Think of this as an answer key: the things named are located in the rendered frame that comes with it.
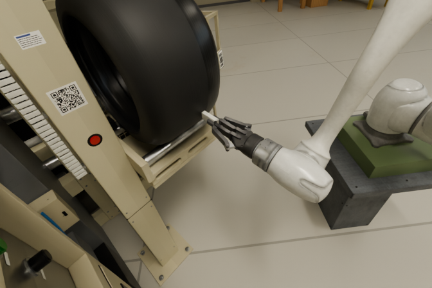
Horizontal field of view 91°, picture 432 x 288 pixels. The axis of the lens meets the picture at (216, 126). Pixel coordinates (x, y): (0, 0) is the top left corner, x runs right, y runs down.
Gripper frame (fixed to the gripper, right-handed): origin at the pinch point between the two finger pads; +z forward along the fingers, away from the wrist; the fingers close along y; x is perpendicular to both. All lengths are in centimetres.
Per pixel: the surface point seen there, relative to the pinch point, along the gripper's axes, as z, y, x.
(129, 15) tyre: 13.4, 12.1, -33.7
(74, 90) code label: 24.1, 28.8, -16.1
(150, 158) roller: 12.9, 20.0, 14.7
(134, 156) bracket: 15.6, 24.2, 11.6
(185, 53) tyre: 5.1, 3.3, -23.7
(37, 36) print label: 26, 29, -31
